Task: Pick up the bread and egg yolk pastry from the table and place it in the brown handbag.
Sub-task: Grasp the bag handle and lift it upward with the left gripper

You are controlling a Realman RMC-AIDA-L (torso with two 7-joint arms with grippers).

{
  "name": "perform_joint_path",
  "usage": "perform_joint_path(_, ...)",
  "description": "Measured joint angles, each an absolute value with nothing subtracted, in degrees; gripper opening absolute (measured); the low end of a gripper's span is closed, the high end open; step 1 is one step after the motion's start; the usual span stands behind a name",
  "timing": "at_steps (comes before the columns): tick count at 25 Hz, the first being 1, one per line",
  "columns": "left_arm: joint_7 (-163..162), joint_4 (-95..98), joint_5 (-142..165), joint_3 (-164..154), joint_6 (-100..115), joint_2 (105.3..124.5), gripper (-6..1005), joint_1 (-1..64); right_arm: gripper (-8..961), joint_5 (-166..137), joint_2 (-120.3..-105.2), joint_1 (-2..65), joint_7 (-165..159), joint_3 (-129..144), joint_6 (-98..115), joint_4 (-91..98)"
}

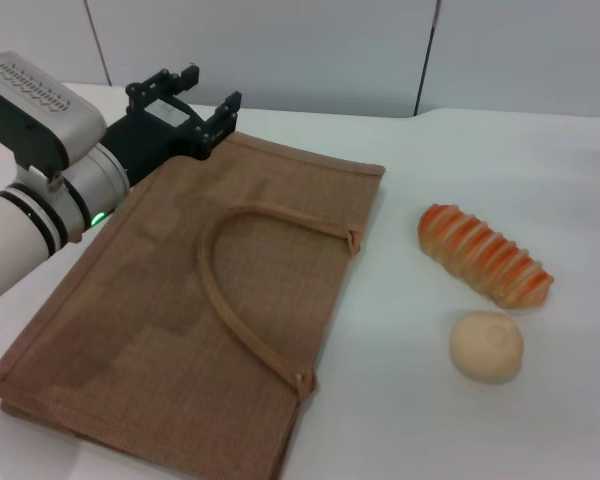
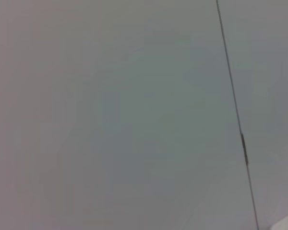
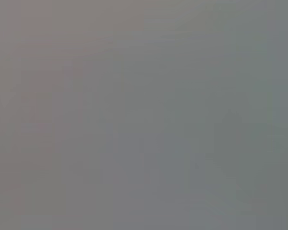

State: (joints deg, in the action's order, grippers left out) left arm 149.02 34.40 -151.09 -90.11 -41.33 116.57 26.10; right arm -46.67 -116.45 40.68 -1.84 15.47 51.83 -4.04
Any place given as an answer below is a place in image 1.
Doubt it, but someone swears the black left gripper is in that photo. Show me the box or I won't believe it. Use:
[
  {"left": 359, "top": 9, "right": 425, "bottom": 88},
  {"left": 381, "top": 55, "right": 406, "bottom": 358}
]
[{"left": 102, "top": 63, "right": 244, "bottom": 189}]

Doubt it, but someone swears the brown jute tote bag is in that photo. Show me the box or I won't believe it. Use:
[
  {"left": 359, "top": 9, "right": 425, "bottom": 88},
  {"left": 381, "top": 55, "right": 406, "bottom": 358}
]
[{"left": 0, "top": 130, "right": 387, "bottom": 480}]

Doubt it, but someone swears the orange striped bread loaf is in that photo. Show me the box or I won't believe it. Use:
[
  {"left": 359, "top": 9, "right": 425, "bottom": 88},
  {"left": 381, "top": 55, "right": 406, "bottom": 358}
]
[{"left": 417, "top": 202, "right": 555, "bottom": 310}]

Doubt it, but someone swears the round beige egg yolk pastry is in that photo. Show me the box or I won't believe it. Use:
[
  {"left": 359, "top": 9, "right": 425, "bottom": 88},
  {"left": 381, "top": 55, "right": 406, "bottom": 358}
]
[{"left": 448, "top": 309, "right": 525, "bottom": 385}]

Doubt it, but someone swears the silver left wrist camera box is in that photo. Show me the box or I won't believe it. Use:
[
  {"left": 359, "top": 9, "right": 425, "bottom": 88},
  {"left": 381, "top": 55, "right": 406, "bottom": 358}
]
[{"left": 0, "top": 51, "right": 107, "bottom": 175}]

